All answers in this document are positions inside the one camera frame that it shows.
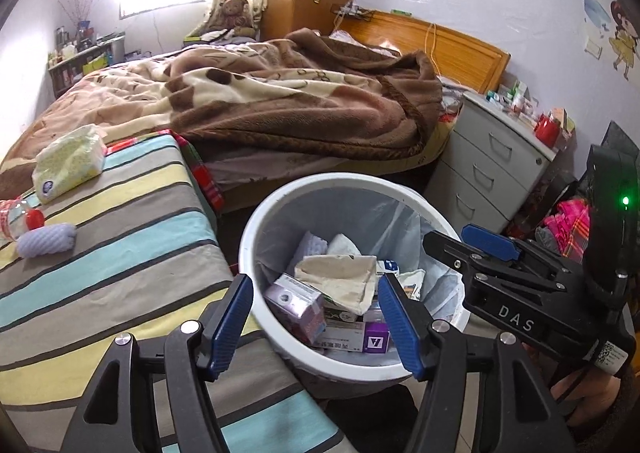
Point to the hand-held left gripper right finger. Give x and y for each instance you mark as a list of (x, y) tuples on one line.
[(400, 328)]

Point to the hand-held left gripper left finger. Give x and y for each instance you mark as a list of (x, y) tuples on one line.
[(234, 325)]

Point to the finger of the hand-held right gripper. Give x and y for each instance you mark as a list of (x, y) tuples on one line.
[(487, 238), (450, 250)]

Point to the small purple box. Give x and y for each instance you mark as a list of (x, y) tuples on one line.
[(376, 341)]

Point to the snack wrapper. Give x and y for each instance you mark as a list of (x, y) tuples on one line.
[(409, 283)]

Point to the white medicine box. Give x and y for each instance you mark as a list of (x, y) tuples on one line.
[(342, 335)]

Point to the green beige small carton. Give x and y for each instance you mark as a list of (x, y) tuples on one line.
[(341, 315)]

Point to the white blue plastic food packet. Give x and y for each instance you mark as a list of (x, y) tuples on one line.
[(387, 266)]

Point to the purple drink carton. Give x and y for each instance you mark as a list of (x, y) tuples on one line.
[(295, 305)]

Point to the beige paper bag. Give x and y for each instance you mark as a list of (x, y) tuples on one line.
[(340, 280)]

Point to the lavender knit cloth roll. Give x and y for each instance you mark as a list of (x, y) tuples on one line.
[(47, 239), (313, 248)]

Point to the white trash bin with liner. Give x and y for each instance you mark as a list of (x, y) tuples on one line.
[(280, 213)]

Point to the person's right forearm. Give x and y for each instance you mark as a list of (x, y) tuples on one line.
[(595, 403)]

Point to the pink plaid cloth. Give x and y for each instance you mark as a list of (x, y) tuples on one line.
[(570, 228)]

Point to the white nightstand with drawers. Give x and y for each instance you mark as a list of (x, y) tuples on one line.
[(490, 158)]

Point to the red cup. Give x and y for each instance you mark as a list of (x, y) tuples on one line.
[(546, 130)]

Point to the pile of small medicine boxes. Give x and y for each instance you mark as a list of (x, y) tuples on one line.
[(512, 100)]

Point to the red plaid cloth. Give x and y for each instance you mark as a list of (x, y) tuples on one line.
[(205, 173)]

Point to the wooden headboard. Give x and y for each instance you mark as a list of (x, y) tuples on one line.
[(450, 45)]

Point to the brown plush blanket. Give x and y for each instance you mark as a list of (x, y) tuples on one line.
[(300, 93)]

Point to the green tissue pack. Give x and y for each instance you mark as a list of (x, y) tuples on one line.
[(67, 163)]

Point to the plastic bottle with red cap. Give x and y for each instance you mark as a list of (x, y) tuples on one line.
[(20, 220)]

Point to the power strip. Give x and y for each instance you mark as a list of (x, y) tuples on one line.
[(352, 10)]

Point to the cluttered side shelf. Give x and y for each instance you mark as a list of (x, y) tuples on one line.
[(80, 63)]

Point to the brown teddy bear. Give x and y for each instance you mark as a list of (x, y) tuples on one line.
[(232, 15)]

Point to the decorative dry branches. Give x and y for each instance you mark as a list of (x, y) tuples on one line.
[(80, 3)]

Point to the cartoon wall sticker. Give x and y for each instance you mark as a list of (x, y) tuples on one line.
[(615, 28)]

